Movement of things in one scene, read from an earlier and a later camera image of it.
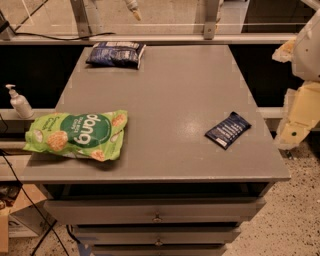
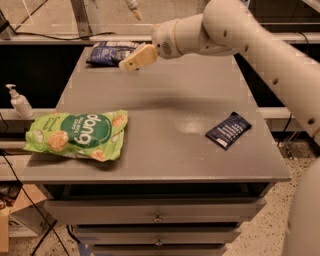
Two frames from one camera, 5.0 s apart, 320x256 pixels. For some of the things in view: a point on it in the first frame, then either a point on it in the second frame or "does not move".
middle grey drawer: x=154 y=236 does not move
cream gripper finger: x=284 y=52 → x=142 y=56
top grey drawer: x=153 y=211 does not move
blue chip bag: x=116 y=53 does not move
